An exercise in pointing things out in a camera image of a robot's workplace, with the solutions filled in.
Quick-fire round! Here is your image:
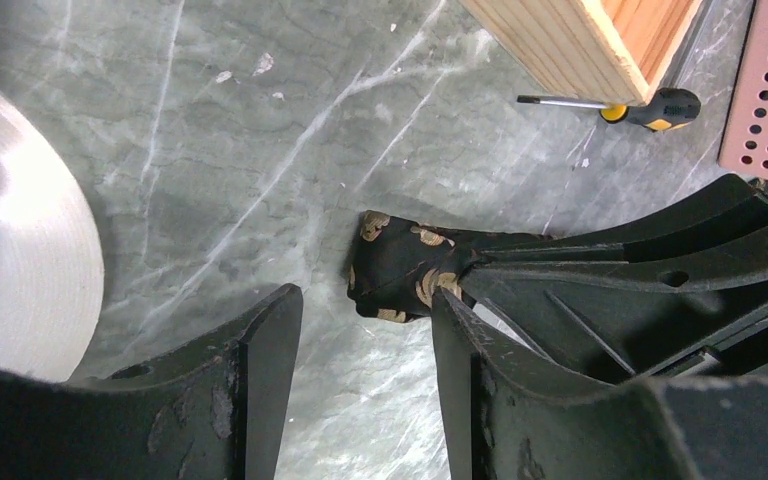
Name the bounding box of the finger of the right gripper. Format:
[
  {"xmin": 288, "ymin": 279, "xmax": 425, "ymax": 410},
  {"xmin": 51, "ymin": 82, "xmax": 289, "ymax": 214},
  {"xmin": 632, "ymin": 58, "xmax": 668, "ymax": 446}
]
[
  {"xmin": 463, "ymin": 225, "xmax": 768, "ymax": 384},
  {"xmin": 482, "ymin": 174, "xmax": 768, "ymax": 262}
]

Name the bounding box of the wooden compartment tray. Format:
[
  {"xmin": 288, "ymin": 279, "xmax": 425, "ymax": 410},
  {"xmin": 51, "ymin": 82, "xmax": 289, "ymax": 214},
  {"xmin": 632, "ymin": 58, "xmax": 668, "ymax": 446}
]
[{"xmin": 460, "ymin": 0, "xmax": 701, "ymax": 105}]

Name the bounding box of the lower black yellow screwdriver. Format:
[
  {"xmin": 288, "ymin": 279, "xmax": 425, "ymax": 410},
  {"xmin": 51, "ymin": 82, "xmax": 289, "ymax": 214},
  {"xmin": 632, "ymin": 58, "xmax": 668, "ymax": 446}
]
[{"xmin": 516, "ymin": 88, "xmax": 702, "ymax": 132}]

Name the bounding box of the white tape roll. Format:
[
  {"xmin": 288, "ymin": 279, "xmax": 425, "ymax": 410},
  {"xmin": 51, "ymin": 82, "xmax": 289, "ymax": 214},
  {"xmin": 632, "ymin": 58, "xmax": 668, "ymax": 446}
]
[{"xmin": 0, "ymin": 92, "xmax": 104, "ymax": 382}]

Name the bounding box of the black gold patterned tie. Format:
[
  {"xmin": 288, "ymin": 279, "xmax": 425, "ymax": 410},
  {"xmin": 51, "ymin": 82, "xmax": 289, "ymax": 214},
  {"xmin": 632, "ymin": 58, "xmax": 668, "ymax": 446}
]
[{"xmin": 347, "ymin": 210, "xmax": 552, "ymax": 324}]

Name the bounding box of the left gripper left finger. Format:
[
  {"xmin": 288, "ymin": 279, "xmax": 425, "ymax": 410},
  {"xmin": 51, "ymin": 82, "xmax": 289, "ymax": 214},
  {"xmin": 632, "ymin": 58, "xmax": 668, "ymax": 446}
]
[{"xmin": 0, "ymin": 284, "xmax": 303, "ymax": 479}]

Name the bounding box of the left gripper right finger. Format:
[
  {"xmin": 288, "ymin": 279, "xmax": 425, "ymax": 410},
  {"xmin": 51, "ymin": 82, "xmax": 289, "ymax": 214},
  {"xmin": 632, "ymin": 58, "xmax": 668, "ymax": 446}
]
[{"xmin": 432, "ymin": 289, "xmax": 768, "ymax": 479}]

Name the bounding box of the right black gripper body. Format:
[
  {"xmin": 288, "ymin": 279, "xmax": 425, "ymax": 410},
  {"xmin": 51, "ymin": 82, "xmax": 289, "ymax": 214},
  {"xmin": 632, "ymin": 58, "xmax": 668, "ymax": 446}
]
[{"xmin": 648, "ymin": 278, "xmax": 768, "ymax": 377}]

